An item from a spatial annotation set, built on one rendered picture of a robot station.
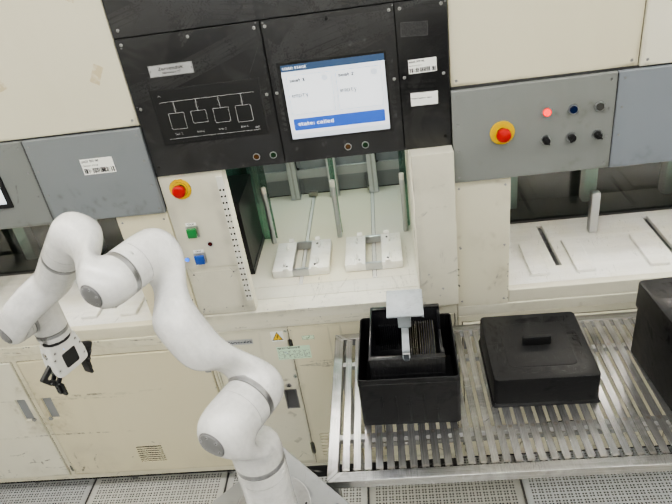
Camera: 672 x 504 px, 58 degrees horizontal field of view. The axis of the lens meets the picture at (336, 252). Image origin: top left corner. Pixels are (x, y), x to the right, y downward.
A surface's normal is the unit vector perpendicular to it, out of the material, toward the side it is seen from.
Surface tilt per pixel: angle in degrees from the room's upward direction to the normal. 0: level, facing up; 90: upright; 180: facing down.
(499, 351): 0
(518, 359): 0
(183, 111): 90
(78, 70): 90
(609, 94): 90
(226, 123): 90
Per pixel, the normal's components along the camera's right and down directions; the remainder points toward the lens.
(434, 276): -0.04, 0.52
